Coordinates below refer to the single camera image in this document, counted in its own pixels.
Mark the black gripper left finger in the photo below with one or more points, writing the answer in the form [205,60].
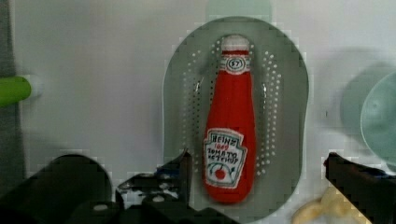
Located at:
[170,182]

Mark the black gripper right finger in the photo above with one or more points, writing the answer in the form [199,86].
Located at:
[371,190]

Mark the red plush ketchup bottle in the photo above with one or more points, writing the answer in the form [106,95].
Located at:
[229,146]

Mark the yellow toy banana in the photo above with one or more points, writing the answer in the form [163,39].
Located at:
[333,204]

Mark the green cup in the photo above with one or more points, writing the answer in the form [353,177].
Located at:
[378,119]

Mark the green handled tool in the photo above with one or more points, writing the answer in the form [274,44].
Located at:
[13,90]

